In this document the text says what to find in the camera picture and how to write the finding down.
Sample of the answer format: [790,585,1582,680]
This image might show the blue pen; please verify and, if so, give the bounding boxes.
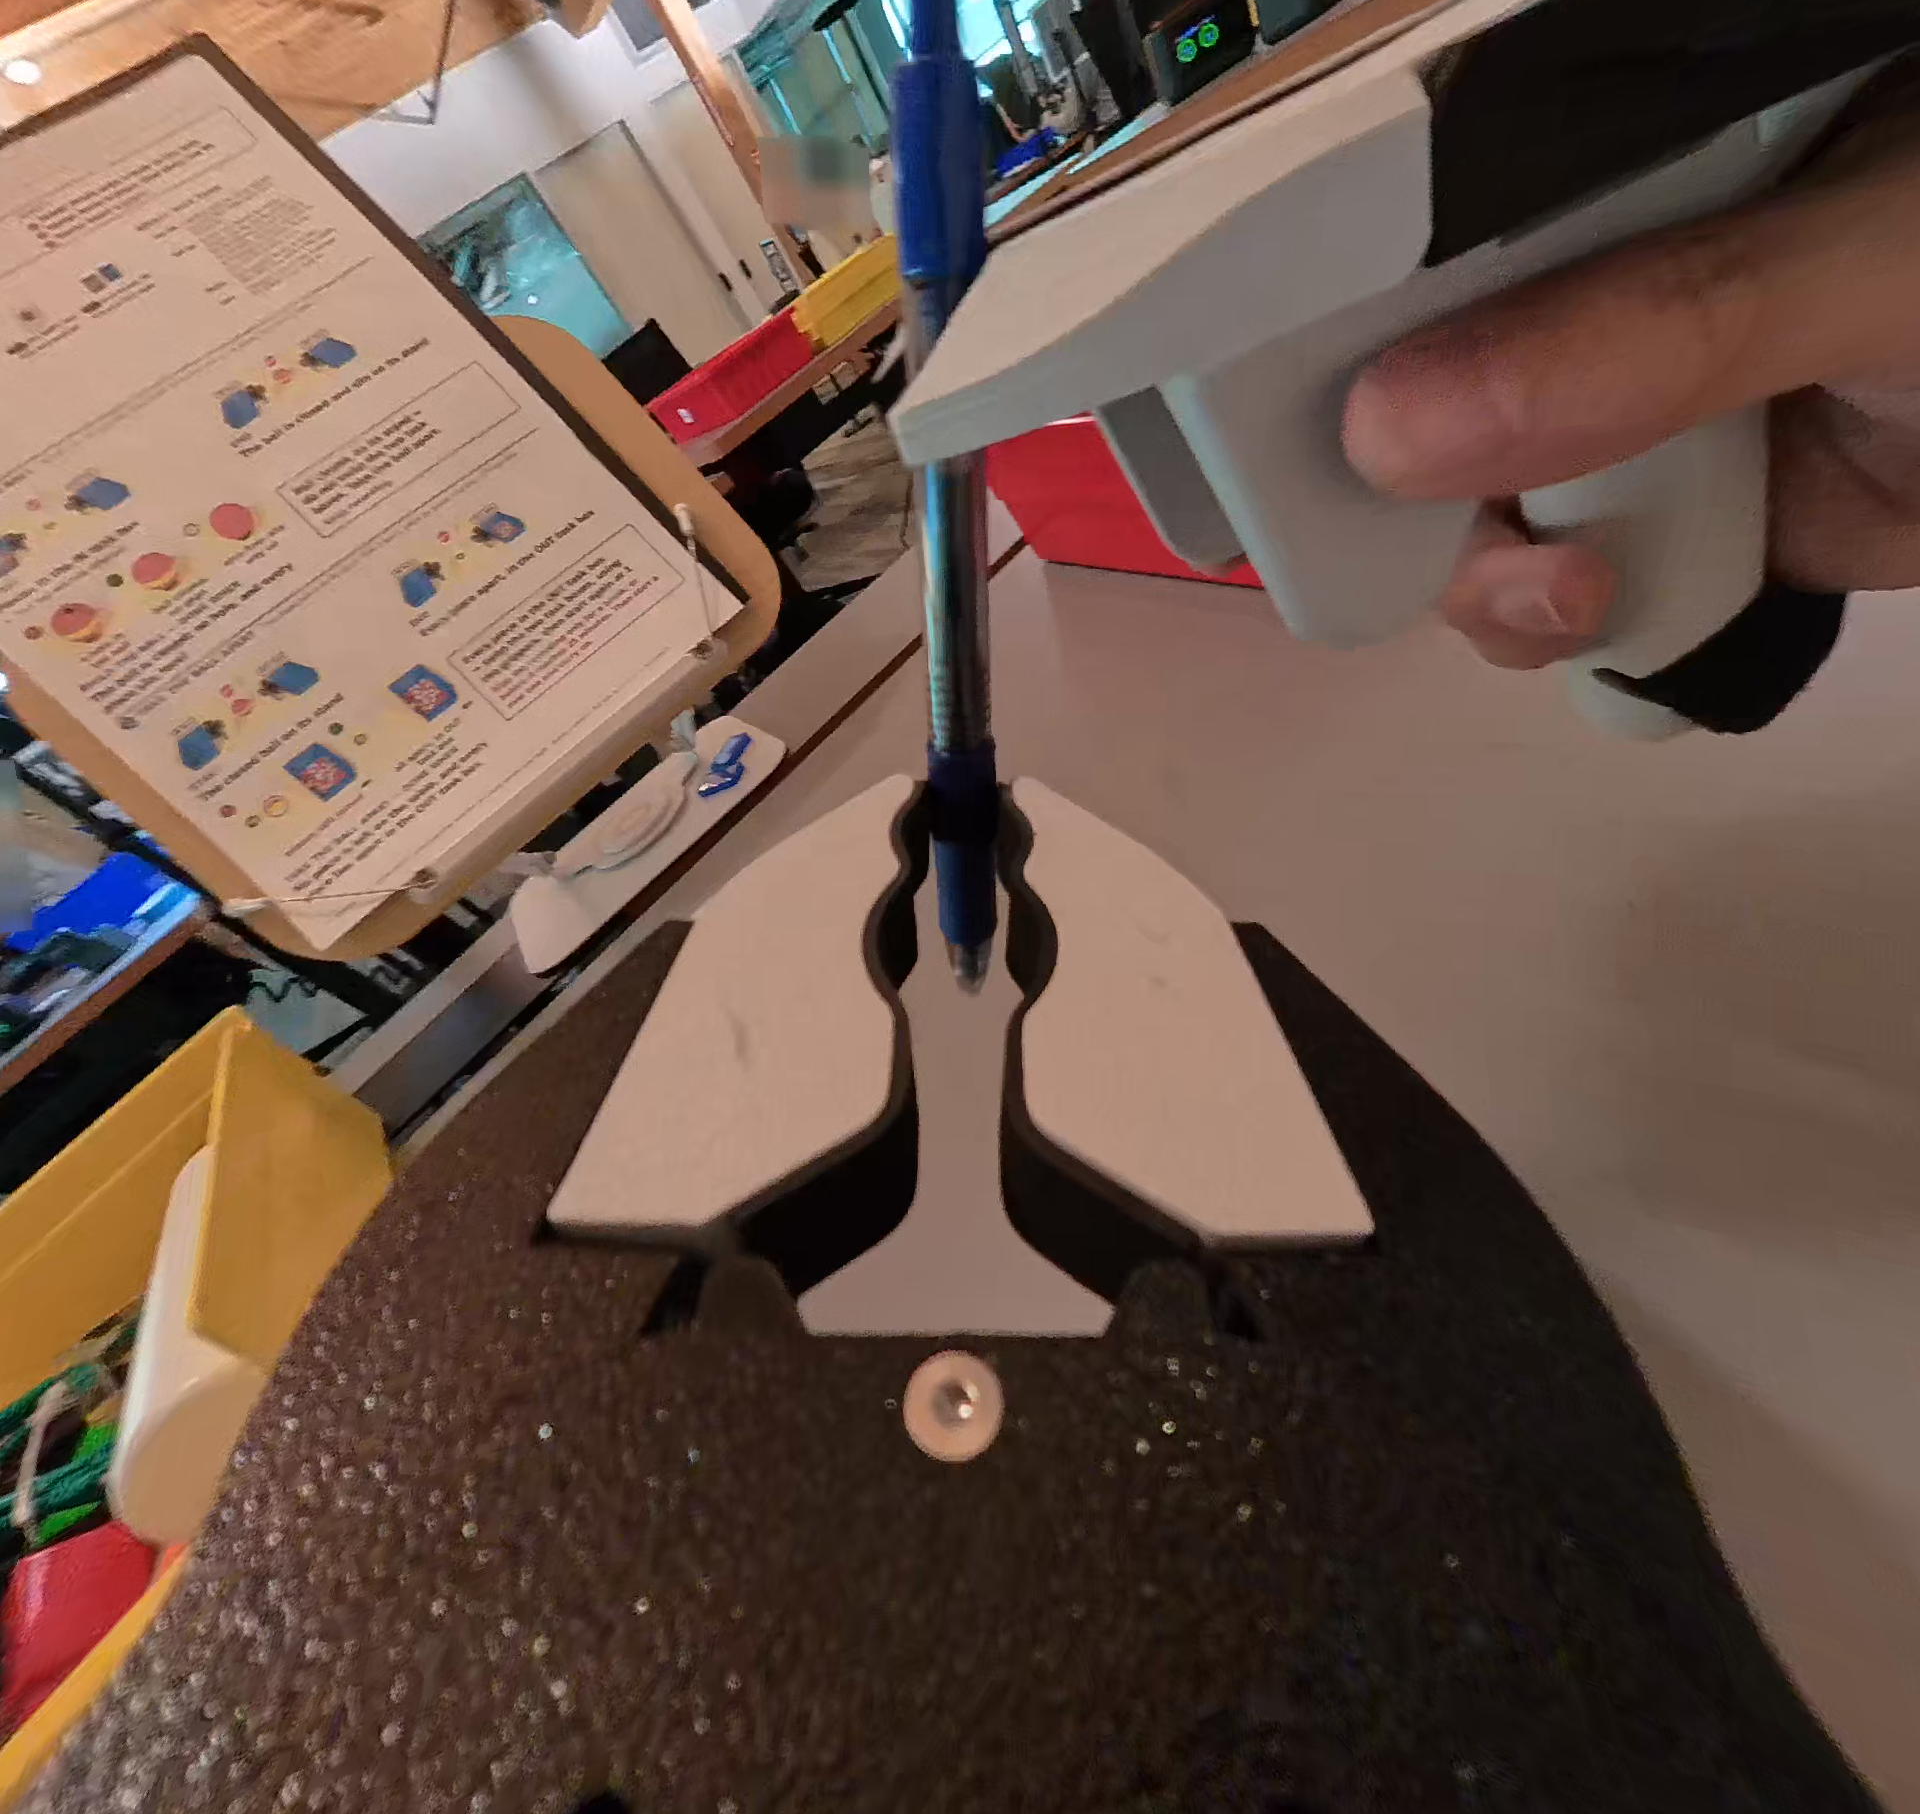
[892,0,1005,995]

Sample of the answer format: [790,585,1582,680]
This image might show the person's right hand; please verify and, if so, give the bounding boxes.
[1338,50,1920,672]

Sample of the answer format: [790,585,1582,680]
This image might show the black device green display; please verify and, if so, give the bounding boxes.
[1144,0,1254,107]

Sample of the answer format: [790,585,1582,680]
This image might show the blue storage bin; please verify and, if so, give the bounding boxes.
[0,855,197,962]

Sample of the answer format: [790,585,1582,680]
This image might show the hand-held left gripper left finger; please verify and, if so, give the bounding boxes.
[542,773,919,1291]

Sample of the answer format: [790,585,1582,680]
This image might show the clear round dish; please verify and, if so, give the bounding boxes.
[591,781,700,872]

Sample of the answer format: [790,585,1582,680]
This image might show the wooden instruction board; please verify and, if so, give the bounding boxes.
[0,37,781,964]

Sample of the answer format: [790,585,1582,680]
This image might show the green cord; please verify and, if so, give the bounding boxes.
[0,1371,129,1547]

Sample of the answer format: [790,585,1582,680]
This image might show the white cylinder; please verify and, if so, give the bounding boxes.
[108,1146,276,1547]

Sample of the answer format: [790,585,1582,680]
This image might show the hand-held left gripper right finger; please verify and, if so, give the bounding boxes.
[1003,775,1376,1265]

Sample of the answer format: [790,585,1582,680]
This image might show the yellow storage bin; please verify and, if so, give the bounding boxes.
[790,236,903,347]

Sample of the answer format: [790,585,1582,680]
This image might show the red storage bin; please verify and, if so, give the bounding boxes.
[648,311,812,444]

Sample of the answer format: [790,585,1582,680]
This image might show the red plastic piece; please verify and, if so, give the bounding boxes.
[0,1521,158,1733]

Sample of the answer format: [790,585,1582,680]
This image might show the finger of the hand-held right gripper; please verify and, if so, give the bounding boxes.
[887,68,1441,576]

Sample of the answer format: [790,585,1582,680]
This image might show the white stand base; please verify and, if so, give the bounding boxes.
[509,717,787,977]

